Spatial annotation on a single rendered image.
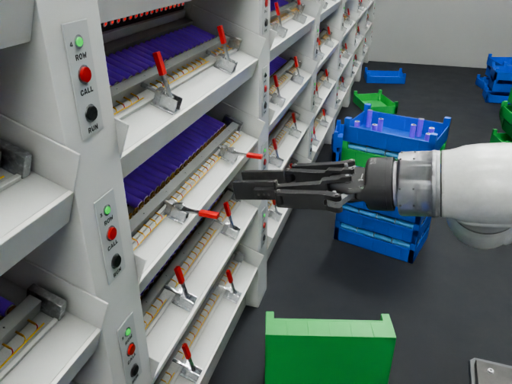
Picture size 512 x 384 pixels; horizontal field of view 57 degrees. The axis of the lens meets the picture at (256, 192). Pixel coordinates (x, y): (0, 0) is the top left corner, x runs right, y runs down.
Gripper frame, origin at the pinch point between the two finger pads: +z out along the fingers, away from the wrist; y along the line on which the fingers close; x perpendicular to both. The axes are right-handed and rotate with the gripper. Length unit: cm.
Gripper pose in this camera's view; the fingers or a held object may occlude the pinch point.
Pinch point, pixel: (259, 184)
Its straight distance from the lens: 73.4
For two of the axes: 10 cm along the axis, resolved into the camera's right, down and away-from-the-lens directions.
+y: -3.3, 4.4, -8.4
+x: 1.6, 9.0, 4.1
